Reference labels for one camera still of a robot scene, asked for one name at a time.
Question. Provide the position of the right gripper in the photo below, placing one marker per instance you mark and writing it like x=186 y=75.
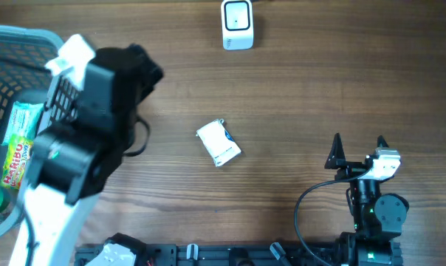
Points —
x=337 y=159

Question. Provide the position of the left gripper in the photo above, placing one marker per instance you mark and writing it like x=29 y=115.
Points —
x=154 y=72

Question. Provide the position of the white paper pouch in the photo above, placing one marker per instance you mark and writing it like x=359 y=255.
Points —
x=218 y=142

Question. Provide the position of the Haribo gummy candy bag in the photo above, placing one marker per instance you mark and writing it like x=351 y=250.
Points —
x=18 y=155

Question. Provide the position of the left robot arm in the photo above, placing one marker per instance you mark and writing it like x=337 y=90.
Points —
x=73 y=157

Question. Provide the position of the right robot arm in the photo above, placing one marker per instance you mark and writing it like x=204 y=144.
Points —
x=378 y=218

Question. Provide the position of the white barcode scanner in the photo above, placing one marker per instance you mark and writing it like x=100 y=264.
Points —
x=237 y=24

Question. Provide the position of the grey plastic mesh basket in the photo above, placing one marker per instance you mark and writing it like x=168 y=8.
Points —
x=25 y=79

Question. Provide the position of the teal white tissue packet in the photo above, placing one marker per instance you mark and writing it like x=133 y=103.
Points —
x=23 y=121

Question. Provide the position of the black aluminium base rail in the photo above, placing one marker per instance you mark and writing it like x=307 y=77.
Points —
x=160 y=254

